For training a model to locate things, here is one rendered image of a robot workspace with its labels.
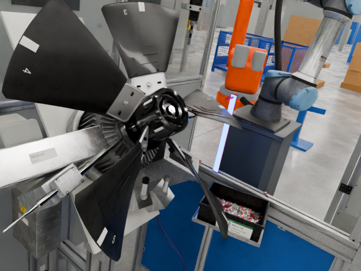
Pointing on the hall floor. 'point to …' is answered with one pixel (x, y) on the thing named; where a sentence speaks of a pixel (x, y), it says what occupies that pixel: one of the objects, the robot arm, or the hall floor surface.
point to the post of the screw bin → (204, 249)
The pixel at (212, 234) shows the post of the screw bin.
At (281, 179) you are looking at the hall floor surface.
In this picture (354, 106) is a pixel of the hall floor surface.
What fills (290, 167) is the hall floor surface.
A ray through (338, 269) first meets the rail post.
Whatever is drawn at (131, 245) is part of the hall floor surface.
